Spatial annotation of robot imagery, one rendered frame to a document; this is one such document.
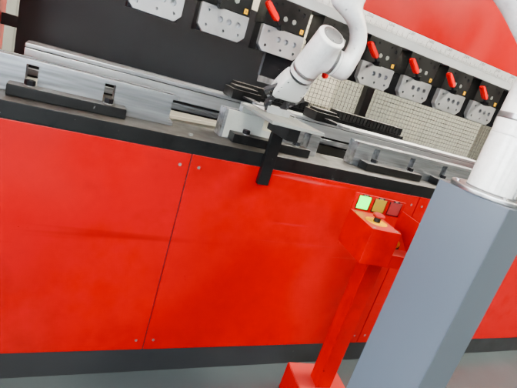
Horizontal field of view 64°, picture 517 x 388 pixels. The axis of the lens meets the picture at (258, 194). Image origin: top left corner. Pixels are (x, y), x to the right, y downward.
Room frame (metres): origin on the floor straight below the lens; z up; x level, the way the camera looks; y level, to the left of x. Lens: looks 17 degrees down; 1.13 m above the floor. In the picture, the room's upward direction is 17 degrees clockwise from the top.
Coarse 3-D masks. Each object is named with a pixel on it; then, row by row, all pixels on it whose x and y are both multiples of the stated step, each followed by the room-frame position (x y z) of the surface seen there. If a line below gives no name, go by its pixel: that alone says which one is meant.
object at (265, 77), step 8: (264, 56) 1.43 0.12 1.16; (272, 56) 1.44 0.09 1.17; (264, 64) 1.43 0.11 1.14; (272, 64) 1.44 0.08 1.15; (280, 64) 1.45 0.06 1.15; (288, 64) 1.47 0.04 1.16; (264, 72) 1.43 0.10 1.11; (272, 72) 1.44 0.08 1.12; (280, 72) 1.46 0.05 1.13; (264, 80) 1.44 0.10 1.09; (272, 80) 1.46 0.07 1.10
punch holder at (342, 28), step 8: (320, 16) 1.49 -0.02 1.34; (312, 24) 1.52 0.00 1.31; (320, 24) 1.48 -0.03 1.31; (328, 24) 1.48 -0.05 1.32; (336, 24) 1.49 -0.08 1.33; (344, 24) 1.50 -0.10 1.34; (312, 32) 1.51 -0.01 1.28; (344, 32) 1.51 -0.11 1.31; (344, 40) 1.51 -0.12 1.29; (344, 48) 1.52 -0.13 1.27
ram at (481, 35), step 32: (288, 0) 1.40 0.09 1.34; (384, 0) 1.56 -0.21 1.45; (416, 0) 1.62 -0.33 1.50; (448, 0) 1.69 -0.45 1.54; (480, 0) 1.76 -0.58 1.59; (384, 32) 1.59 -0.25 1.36; (416, 32) 1.65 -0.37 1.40; (448, 32) 1.72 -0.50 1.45; (480, 32) 1.79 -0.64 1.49; (448, 64) 1.75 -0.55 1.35; (512, 64) 1.91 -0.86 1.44
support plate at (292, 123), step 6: (246, 108) 1.35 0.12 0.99; (258, 108) 1.39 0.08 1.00; (258, 114) 1.26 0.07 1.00; (264, 114) 1.26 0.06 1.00; (270, 114) 1.31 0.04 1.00; (270, 120) 1.18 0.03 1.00; (276, 120) 1.20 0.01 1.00; (282, 120) 1.25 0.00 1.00; (288, 120) 1.30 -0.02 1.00; (294, 120) 1.35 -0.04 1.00; (282, 126) 1.18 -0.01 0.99; (288, 126) 1.19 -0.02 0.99; (294, 126) 1.20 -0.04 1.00; (300, 126) 1.24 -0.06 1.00; (306, 126) 1.29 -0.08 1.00; (312, 132) 1.23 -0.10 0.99; (318, 132) 1.24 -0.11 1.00
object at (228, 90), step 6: (234, 84) 1.64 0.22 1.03; (228, 90) 1.64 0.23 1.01; (234, 90) 1.59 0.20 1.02; (240, 90) 1.61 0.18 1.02; (246, 90) 1.63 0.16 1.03; (252, 90) 1.64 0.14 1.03; (228, 96) 1.63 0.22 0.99; (234, 96) 1.60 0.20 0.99; (240, 96) 1.61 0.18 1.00; (246, 96) 1.62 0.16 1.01; (252, 96) 1.63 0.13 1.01; (258, 96) 1.64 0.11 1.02; (252, 102) 1.52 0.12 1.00; (258, 102) 1.53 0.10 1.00
